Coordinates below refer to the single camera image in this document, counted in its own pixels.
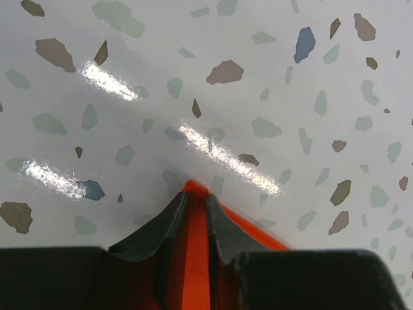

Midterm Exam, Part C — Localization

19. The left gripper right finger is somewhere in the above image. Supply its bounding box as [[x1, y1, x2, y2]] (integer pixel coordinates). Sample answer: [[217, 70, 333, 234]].
[[205, 194, 268, 304]]

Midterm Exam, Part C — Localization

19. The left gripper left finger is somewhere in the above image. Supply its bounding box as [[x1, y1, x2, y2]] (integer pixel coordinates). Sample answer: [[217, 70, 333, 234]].
[[108, 192, 189, 304]]

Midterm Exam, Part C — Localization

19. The orange t shirt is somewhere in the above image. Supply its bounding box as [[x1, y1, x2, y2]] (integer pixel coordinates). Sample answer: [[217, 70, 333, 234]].
[[161, 179, 293, 310]]

